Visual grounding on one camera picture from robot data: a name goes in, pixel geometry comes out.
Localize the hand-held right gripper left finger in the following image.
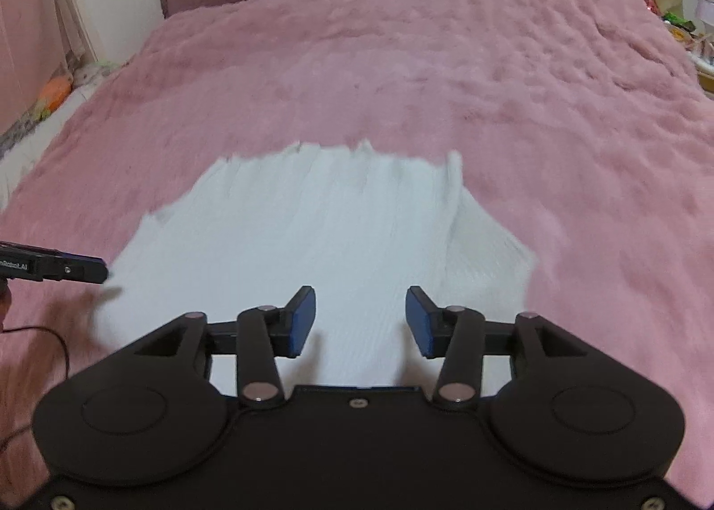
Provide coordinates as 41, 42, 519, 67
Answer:
133, 285, 318, 409

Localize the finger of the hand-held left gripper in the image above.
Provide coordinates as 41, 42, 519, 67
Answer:
38, 249, 109, 286

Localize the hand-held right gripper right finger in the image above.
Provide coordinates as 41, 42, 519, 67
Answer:
405, 286, 590, 409

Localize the white knit sweater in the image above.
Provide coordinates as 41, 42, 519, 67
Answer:
92, 139, 540, 400

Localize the white side bedding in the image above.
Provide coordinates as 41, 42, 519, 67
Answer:
0, 86, 90, 201

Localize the orange plush toy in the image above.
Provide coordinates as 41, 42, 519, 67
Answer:
37, 75, 75, 114

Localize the floral white pillow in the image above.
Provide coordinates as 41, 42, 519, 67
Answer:
74, 60, 125, 91

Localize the pink curtain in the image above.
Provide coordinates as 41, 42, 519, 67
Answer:
0, 0, 95, 138

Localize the pink fluffy blanket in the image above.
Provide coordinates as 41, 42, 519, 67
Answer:
0, 0, 714, 508

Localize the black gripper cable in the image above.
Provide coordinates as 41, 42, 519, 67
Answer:
0, 326, 71, 456

